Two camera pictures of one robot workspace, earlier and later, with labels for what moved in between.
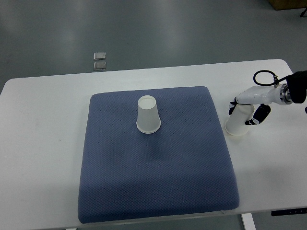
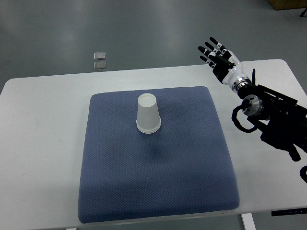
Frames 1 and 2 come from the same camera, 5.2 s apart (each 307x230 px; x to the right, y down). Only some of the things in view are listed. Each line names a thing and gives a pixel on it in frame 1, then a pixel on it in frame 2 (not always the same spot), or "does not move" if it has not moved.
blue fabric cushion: (184, 167) does not move
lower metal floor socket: (100, 65) does not move
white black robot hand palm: (262, 95) -> (234, 77)
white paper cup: (235, 125) -> (148, 119)
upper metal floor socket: (100, 55) does not move
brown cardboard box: (288, 4) does not move
